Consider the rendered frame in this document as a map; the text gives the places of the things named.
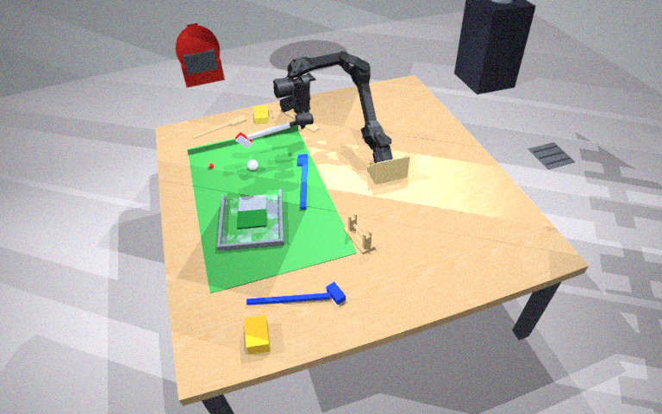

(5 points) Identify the green flat mat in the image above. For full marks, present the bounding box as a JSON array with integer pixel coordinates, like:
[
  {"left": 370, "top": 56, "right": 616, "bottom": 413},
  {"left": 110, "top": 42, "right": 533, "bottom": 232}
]
[{"left": 189, "top": 130, "right": 357, "bottom": 293}]

